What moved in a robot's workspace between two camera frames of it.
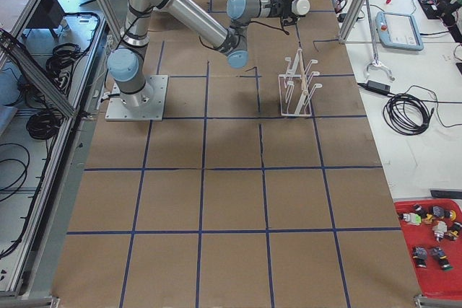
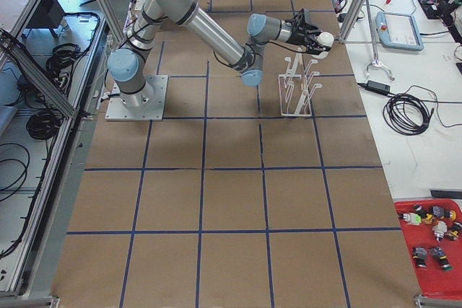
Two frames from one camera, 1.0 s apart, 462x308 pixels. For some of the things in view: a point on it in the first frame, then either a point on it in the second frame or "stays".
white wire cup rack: x=295 y=92 stays
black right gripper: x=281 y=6 -> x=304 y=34
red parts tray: x=432 y=229 stays
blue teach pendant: x=398 y=31 stays
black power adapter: x=380 y=87 stays
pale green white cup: x=300 y=6 -> x=325 y=39
